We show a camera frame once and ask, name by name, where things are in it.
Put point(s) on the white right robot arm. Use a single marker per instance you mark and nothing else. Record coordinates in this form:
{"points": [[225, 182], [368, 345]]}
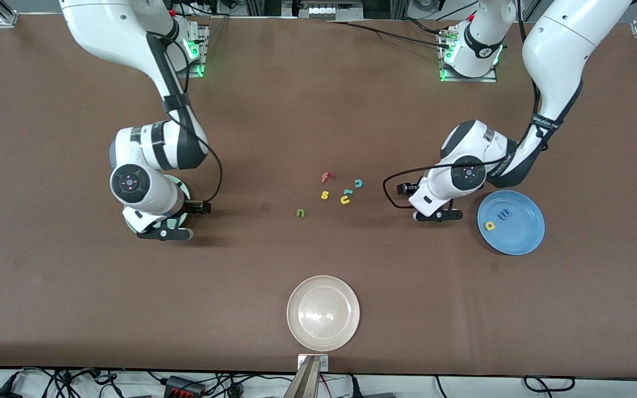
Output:
{"points": [[130, 33]]}

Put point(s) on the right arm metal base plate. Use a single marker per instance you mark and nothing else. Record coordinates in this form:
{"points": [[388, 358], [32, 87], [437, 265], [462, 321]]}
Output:
{"points": [[203, 69]]}

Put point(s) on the beige plate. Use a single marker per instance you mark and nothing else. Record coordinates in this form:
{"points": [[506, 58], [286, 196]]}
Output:
{"points": [[323, 313]]}

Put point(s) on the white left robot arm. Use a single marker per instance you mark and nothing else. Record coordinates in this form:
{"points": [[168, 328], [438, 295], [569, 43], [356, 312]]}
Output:
{"points": [[562, 44]]}

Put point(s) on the blue plate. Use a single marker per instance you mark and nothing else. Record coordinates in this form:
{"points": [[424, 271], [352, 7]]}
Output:
{"points": [[517, 232]]}

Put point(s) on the grey camera pole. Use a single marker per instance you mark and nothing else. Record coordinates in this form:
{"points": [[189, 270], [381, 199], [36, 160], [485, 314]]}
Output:
{"points": [[304, 382]]}

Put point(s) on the blue letter m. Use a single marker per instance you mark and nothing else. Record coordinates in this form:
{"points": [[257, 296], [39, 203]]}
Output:
{"points": [[504, 213]]}

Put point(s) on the red letter f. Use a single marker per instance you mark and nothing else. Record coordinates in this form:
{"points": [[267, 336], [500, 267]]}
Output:
{"points": [[325, 177]]}

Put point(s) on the small metal bracket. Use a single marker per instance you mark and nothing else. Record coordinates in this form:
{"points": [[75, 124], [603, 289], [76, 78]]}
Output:
{"points": [[324, 362]]}

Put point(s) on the black orange power strip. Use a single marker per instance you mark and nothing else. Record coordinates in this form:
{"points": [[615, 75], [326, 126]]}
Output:
{"points": [[183, 387]]}

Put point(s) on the green plate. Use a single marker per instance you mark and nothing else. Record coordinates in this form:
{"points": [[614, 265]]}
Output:
{"points": [[184, 192]]}

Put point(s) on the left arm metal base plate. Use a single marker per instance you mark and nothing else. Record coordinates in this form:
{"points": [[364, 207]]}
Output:
{"points": [[470, 79]]}

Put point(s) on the grey metal box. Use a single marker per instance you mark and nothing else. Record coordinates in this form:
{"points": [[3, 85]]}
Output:
{"points": [[327, 11]]}

